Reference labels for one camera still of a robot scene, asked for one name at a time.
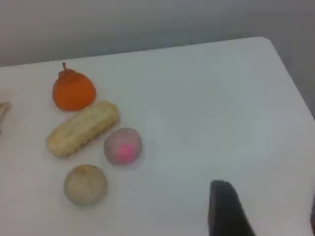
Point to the pink peach bun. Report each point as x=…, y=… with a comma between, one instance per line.
x=122, y=146

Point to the orange pear-shaped toy fruit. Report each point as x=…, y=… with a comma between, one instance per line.
x=73, y=91

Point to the round beige bun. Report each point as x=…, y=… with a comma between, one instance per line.
x=85, y=185

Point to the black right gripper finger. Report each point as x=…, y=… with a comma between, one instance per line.
x=229, y=211
x=313, y=216

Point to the long beige bread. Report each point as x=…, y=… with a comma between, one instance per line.
x=82, y=129

